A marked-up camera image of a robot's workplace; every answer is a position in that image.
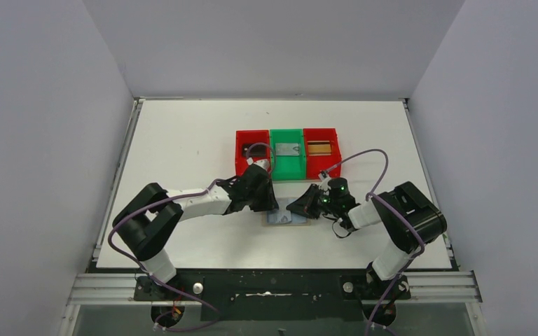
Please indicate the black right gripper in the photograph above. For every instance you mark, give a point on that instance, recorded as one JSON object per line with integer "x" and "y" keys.
{"x": 305, "y": 205}

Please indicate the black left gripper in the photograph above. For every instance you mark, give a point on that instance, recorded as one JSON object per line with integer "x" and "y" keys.
{"x": 260, "y": 189}

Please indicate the beige card holder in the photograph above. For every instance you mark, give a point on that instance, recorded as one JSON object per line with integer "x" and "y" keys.
{"x": 283, "y": 218}

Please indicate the silver credit card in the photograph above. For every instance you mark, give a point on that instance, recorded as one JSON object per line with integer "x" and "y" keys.
{"x": 287, "y": 149}

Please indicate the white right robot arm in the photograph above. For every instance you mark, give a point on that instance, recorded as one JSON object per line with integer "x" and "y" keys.
{"x": 407, "y": 215}

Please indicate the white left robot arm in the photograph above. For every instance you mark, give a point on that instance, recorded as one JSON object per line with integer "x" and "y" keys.
{"x": 145, "y": 224}

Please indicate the black credit card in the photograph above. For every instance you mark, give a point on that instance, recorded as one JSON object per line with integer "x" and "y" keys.
{"x": 250, "y": 150}

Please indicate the gold credit card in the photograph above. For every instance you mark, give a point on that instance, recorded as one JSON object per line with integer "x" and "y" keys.
{"x": 319, "y": 148}

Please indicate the green middle bin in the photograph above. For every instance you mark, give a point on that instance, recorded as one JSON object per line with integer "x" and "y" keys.
{"x": 288, "y": 168}

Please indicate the right red bin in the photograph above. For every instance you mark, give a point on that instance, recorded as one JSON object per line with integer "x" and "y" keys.
{"x": 316, "y": 164}

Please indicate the red bin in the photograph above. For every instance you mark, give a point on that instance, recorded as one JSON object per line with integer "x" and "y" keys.
{"x": 249, "y": 136}
{"x": 316, "y": 164}

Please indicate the left red bin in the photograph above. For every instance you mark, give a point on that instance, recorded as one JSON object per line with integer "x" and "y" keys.
{"x": 249, "y": 136}

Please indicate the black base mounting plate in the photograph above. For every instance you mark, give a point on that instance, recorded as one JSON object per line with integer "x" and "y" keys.
{"x": 272, "y": 295}

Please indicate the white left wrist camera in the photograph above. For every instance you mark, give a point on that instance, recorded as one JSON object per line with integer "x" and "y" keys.
{"x": 262, "y": 163}

